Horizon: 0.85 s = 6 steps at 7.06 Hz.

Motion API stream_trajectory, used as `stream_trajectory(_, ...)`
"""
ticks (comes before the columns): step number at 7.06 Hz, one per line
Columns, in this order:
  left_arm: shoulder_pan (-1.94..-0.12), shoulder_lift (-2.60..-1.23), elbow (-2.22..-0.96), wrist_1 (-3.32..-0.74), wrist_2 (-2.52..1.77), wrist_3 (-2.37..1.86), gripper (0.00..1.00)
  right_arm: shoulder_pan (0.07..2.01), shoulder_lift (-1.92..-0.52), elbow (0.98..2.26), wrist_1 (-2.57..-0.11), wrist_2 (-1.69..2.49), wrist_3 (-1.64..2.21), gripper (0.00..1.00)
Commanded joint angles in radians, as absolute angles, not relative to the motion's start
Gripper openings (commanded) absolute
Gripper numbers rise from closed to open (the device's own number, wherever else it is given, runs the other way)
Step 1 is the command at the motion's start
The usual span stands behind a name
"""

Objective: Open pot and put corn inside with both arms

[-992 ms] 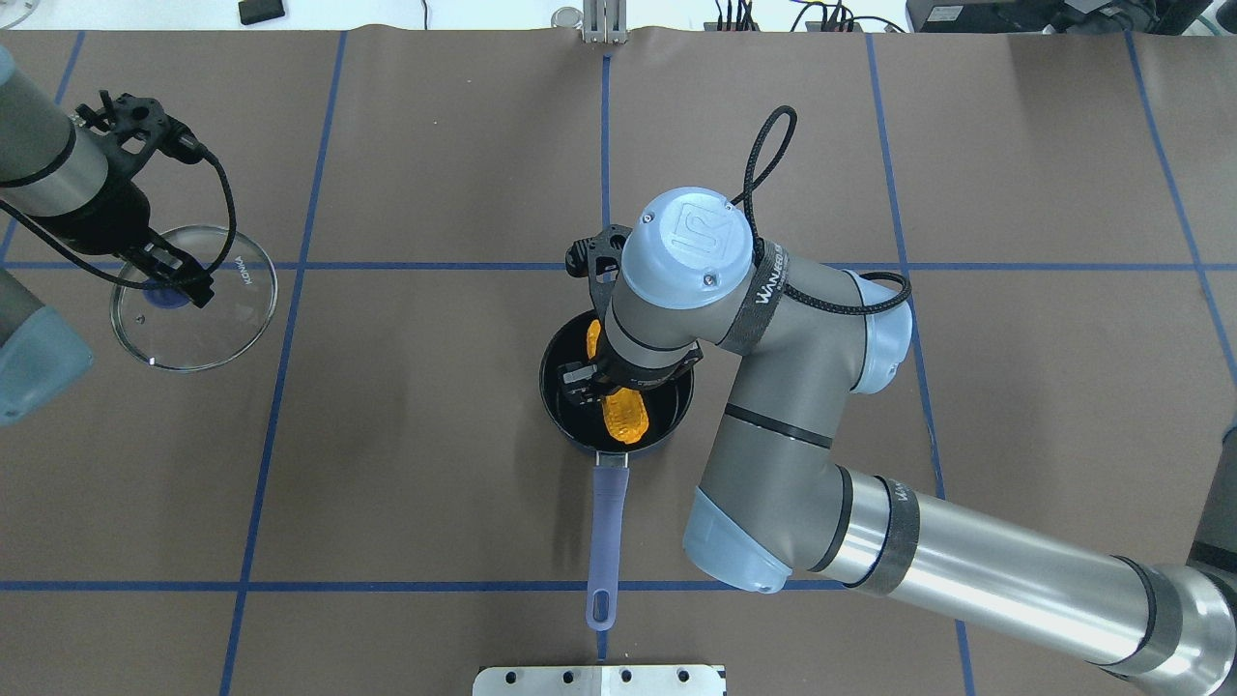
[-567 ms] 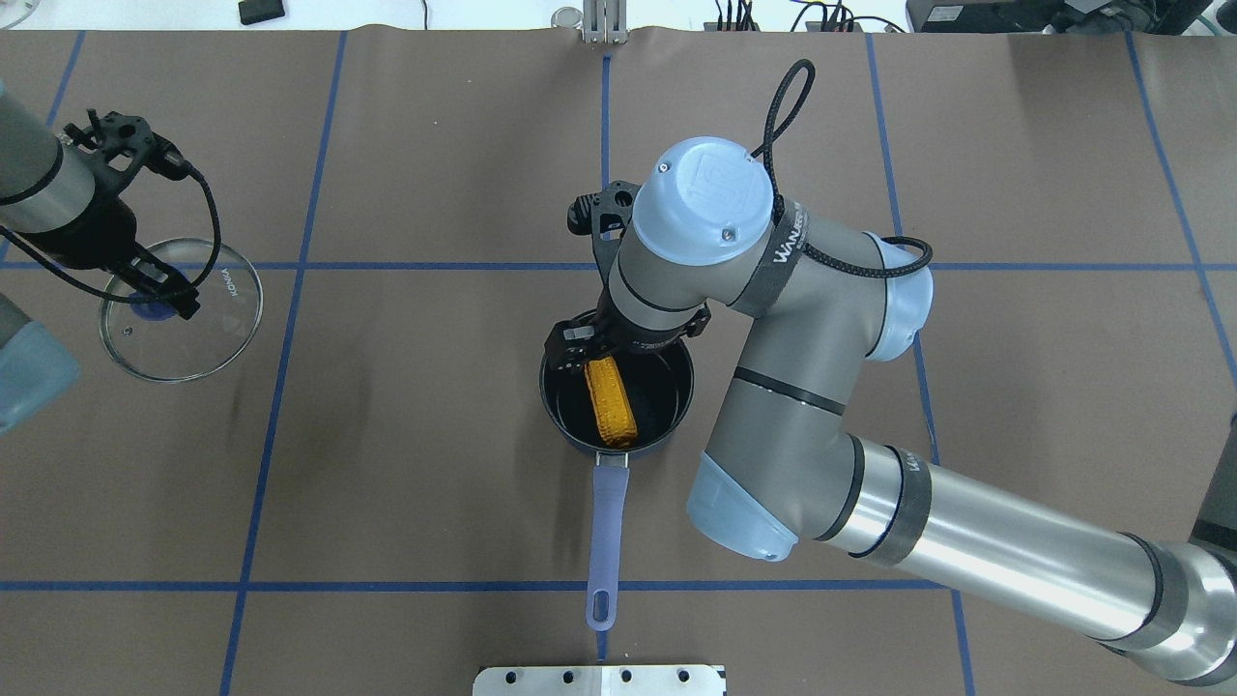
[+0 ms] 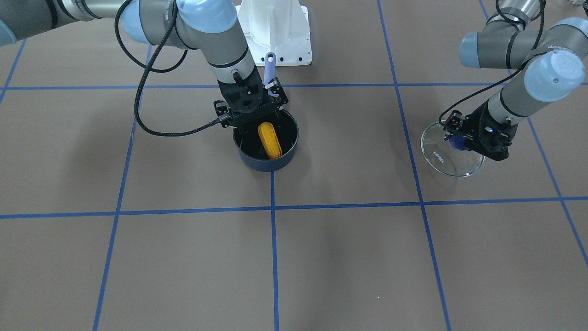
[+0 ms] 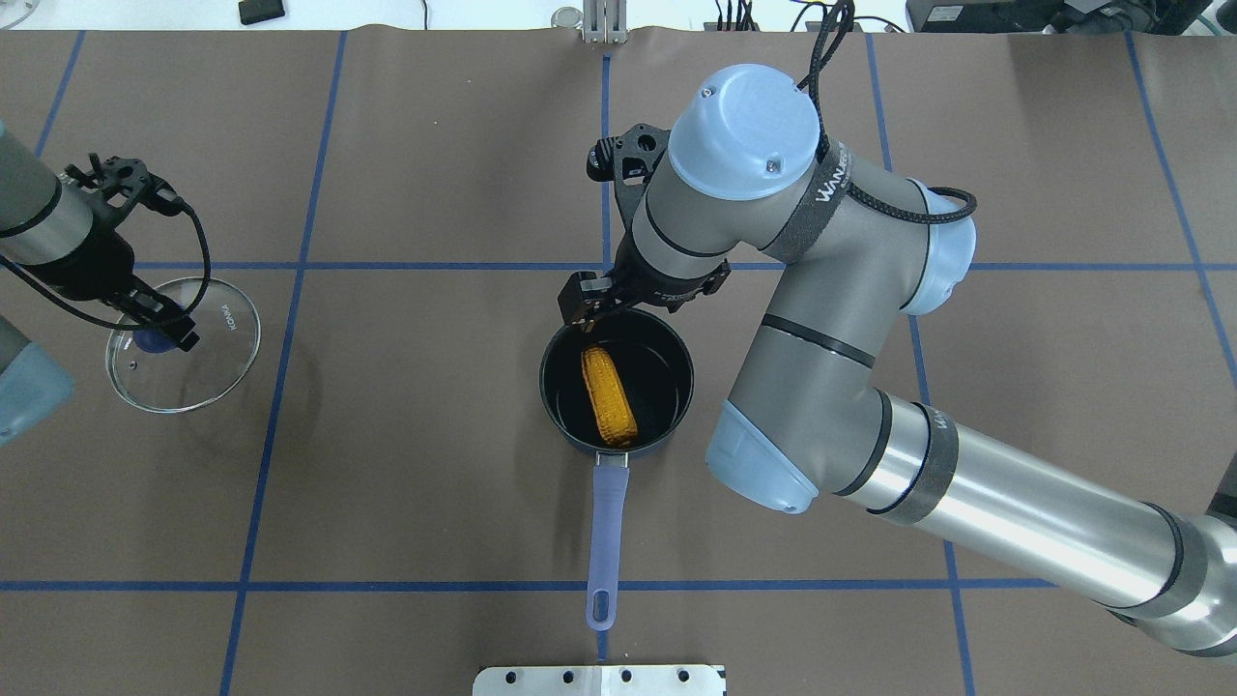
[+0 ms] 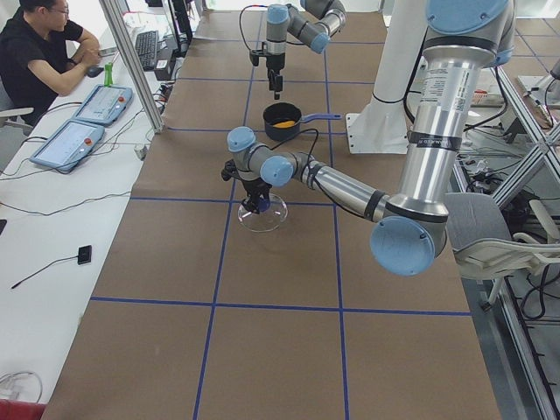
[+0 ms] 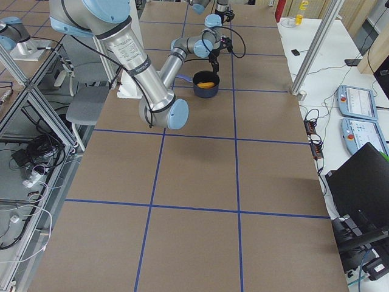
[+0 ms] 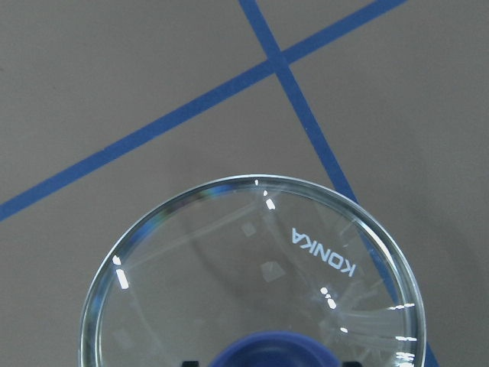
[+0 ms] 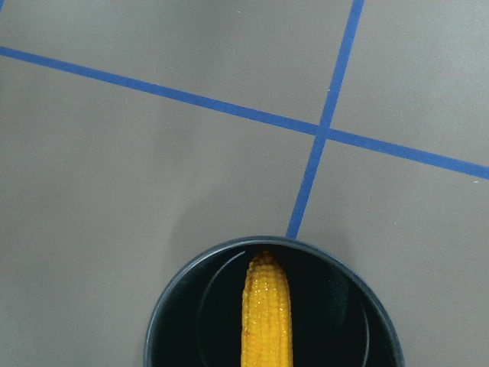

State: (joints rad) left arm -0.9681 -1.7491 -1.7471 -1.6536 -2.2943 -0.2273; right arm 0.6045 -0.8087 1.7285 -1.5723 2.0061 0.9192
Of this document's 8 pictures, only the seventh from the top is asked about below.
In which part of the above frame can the glass lid with blue knob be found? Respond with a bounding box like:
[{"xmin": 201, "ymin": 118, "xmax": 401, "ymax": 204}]
[{"xmin": 79, "ymin": 175, "xmax": 426, "ymax": 366}]

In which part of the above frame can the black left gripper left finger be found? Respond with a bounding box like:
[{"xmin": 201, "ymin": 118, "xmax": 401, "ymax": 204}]
[{"xmin": 182, "ymin": 360, "xmax": 199, "ymax": 367}]

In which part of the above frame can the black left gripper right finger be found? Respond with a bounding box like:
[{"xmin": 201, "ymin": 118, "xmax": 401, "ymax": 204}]
[{"xmin": 343, "ymin": 361, "xmax": 361, "ymax": 367}]

